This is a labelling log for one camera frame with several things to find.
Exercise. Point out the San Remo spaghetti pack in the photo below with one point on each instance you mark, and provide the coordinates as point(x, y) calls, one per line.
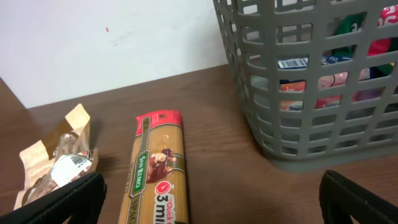
point(156, 187)

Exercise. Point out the green Nescafe coffee bag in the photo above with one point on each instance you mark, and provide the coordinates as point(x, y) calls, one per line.
point(375, 46)

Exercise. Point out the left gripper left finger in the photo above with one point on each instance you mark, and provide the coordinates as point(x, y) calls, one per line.
point(78, 202)

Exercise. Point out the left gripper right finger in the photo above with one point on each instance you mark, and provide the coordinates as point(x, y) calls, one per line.
point(343, 201)

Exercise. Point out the upper white brown snack bag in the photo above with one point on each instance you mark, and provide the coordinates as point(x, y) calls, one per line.
point(64, 156)

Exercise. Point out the grey plastic basket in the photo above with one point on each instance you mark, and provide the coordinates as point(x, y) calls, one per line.
point(308, 109)

